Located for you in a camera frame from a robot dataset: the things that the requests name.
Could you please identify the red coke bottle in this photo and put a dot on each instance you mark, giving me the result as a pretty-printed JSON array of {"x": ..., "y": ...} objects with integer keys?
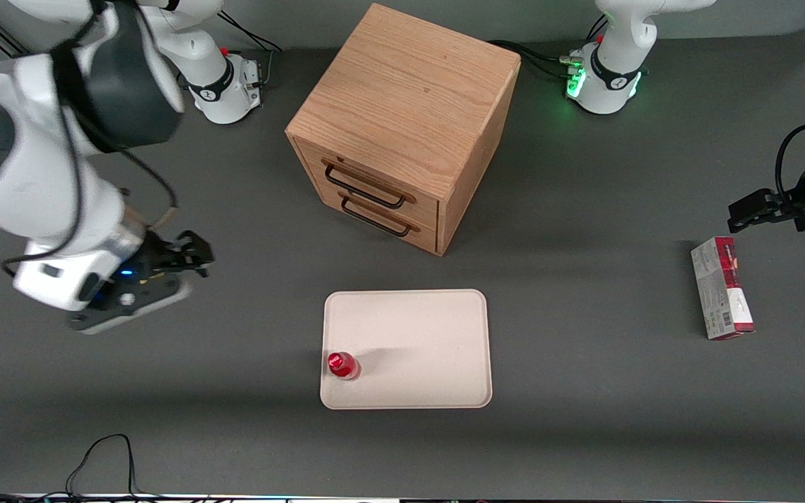
[{"x": 342, "y": 365}]

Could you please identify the white rectangular tray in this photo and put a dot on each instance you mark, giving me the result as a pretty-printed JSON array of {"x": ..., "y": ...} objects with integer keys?
[{"x": 416, "y": 349}]

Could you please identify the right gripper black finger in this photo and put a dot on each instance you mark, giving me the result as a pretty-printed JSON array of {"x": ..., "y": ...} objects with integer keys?
[
  {"x": 196, "y": 246},
  {"x": 196, "y": 270}
]

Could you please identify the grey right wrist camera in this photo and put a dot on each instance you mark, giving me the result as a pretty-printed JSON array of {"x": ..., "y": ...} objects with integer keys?
[{"x": 137, "y": 300}]

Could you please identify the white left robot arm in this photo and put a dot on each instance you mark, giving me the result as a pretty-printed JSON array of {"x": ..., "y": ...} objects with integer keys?
[{"x": 608, "y": 70}]

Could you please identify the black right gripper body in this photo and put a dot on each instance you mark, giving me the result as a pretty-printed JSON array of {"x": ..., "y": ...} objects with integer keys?
[{"x": 161, "y": 256}]

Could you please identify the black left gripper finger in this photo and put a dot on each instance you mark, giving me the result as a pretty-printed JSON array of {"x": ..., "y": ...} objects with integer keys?
[{"x": 752, "y": 209}]

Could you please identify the red and white carton box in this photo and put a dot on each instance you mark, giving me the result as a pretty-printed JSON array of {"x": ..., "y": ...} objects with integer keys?
[{"x": 722, "y": 297}]

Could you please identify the wooden two-drawer cabinet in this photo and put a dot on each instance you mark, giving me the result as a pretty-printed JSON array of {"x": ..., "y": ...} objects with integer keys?
[{"x": 402, "y": 105}]

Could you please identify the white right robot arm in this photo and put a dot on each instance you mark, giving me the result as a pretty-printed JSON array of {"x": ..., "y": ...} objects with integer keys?
[{"x": 32, "y": 175}]

